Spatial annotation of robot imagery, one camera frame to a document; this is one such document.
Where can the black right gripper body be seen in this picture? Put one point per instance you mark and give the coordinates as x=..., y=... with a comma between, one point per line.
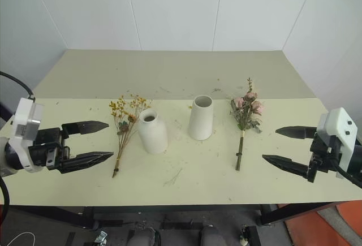
x=322, y=158

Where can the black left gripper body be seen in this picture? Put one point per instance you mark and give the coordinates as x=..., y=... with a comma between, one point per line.
x=52, y=147

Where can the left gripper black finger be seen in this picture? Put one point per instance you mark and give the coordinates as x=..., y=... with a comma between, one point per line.
x=85, y=161
x=85, y=127

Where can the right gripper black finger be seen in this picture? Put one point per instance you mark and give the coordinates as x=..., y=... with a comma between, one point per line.
x=299, y=132
x=288, y=165

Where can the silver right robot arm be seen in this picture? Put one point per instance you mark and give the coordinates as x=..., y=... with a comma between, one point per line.
x=357, y=158

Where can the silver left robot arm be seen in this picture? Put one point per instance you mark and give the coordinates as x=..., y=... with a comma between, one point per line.
x=8, y=155

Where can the white bottle-shaped vase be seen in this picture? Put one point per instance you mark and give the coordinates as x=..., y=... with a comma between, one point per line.
x=154, y=138

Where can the white conical vase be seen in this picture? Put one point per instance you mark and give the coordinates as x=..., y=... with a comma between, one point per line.
x=199, y=124

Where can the yellow dried flower bunch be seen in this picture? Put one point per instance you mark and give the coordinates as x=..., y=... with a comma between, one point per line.
x=123, y=127

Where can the pink rose bouquet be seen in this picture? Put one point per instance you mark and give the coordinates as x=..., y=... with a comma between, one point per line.
x=245, y=113

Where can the orange floor mat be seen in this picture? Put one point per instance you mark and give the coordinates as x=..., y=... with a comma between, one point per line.
x=311, y=229

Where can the caster wheel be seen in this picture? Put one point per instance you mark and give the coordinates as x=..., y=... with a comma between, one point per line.
x=101, y=237
x=245, y=234

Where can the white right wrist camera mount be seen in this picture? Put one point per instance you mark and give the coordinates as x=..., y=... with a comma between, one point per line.
x=339, y=121

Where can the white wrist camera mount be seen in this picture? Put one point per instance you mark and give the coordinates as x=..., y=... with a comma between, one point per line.
x=339, y=121
x=26, y=111

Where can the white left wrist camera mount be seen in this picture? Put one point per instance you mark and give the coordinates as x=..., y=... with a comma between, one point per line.
x=26, y=111

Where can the black table frame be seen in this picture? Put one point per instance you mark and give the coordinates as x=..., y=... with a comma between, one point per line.
x=272, y=215

